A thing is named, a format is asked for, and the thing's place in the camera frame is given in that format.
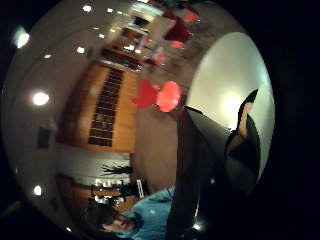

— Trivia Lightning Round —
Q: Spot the dark grid wall panel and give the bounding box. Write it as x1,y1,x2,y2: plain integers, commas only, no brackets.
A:
87,66,125,148

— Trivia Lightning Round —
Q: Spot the the person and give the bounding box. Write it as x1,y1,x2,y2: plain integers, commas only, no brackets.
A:
84,185,176,240

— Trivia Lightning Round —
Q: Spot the dark counter with lights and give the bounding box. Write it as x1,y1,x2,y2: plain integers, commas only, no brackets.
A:
99,45,145,72

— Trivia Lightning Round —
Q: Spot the dark shelf with lit items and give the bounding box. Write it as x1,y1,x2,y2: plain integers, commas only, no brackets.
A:
88,178,145,208

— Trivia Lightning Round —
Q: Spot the dark green potted plant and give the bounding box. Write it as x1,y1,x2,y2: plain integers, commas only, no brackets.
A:
100,162,134,178

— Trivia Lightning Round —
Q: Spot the red chair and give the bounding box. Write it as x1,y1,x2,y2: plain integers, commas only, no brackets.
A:
162,10,194,44
130,79,183,114
183,11,200,24

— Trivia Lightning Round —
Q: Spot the group of ceiling spot lamps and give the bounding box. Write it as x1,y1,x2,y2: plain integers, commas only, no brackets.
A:
12,3,118,198

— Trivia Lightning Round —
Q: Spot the dark ceiling box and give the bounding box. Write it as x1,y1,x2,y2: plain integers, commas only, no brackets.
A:
35,125,53,150

